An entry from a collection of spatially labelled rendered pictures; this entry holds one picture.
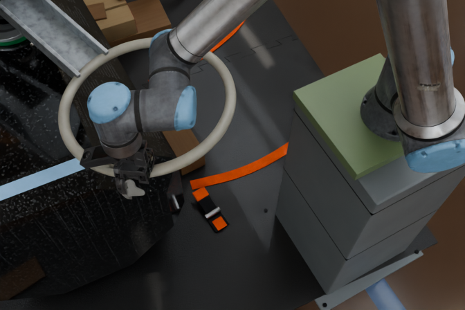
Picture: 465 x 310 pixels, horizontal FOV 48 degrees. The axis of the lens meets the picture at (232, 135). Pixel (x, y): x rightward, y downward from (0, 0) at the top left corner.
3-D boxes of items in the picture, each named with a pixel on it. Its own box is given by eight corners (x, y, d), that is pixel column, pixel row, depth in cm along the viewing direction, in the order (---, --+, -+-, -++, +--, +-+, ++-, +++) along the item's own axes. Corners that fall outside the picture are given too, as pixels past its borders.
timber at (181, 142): (205, 165, 239) (205, 151, 229) (182, 176, 236) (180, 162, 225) (176, 117, 253) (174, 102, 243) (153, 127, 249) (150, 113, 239)
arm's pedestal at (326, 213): (352, 162, 241) (405, 33, 170) (423, 254, 218) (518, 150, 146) (258, 210, 228) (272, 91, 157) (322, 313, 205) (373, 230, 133)
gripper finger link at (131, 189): (145, 209, 133) (141, 184, 127) (122, 206, 134) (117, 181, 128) (148, 200, 135) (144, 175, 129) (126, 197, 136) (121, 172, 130)
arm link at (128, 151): (93, 146, 114) (106, 111, 120) (98, 158, 118) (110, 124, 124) (133, 150, 113) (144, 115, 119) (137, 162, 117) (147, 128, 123)
